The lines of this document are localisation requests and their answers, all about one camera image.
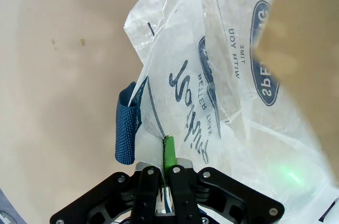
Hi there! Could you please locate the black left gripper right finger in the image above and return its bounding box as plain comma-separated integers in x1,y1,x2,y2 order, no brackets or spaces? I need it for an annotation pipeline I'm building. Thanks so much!
163,135,286,224

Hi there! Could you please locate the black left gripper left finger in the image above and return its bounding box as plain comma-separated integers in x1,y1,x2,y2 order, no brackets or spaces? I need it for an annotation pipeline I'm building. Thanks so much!
50,162,163,224

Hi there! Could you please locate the translucent white navy-handled shopping bag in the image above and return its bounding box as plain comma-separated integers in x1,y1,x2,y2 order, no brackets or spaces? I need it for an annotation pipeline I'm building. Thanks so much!
115,0,339,224

